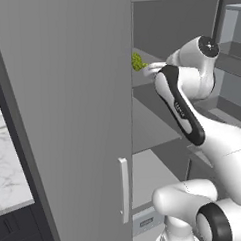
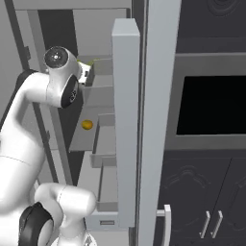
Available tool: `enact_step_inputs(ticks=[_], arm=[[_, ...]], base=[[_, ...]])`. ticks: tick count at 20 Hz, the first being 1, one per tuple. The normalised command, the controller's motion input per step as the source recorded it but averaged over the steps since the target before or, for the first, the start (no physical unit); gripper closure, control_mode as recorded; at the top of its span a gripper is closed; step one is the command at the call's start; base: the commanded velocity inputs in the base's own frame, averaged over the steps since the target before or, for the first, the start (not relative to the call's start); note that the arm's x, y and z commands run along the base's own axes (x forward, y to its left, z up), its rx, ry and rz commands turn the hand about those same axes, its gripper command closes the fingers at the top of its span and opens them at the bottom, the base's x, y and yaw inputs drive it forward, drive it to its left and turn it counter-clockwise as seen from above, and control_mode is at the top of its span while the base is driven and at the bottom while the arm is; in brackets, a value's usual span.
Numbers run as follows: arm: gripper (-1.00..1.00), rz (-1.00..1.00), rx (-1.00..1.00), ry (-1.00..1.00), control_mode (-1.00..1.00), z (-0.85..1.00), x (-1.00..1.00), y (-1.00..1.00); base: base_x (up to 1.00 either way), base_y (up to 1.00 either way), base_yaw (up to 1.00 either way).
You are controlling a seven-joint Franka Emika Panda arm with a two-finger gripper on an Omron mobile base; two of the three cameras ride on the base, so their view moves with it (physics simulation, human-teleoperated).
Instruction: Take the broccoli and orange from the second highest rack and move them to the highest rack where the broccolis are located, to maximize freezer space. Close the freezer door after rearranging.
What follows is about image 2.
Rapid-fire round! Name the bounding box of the silver cupboard handle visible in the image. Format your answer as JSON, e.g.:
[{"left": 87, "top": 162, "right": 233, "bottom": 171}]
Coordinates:
[
  {"left": 199, "top": 209, "right": 211, "bottom": 239},
  {"left": 210, "top": 209, "right": 224, "bottom": 239}
]

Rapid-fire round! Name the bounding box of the grey fridge door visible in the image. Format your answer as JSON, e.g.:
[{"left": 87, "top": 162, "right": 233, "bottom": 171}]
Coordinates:
[{"left": 137, "top": 0, "right": 183, "bottom": 246}]

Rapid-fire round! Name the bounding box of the grey built-in oven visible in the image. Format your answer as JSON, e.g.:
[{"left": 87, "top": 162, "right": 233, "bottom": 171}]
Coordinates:
[{"left": 164, "top": 52, "right": 246, "bottom": 152}]

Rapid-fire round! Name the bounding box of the grey freezer rack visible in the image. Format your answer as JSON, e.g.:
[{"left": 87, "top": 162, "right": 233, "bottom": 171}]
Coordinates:
[{"left": 68, "top": 107, "right": 115, "bottom": 154}]

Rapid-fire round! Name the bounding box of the dark overhead cupboard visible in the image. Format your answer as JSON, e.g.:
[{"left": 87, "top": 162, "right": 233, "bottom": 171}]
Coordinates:
[{"left": 175, "top": 0, "right": 246, "bottom": 54}]

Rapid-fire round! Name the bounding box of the grey fridge cabinet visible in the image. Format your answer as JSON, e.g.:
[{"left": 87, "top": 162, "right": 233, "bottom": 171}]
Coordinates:
[{"left": 0, "top": 0, "right": 133, "bottom": 246}]

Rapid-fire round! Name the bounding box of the grey fridge door handle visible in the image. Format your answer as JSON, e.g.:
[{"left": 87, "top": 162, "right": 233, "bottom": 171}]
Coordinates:
[{"left": 156, "top": 204, "right": 172, "bottom": 246}]

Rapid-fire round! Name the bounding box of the grey freezer door with bins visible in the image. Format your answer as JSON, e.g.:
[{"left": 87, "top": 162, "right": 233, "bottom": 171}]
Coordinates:
[{"left": 84, "top": 17, "right": 141, "bottom": 231}]

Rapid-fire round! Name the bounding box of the orange fruit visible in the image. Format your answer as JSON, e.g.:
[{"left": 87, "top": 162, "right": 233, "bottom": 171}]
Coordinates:
[{"left": 81, "top": 119, "right": 94, "bottom": 131}]

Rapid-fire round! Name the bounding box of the dark cupboard door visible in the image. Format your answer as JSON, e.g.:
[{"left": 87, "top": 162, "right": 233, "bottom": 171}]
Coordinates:
[
  {"left": 153, "top": 156, "right": 233, "bottom": 246},
  {"left": 211, "top": 157, "right": 246, "bottom": 246}
]

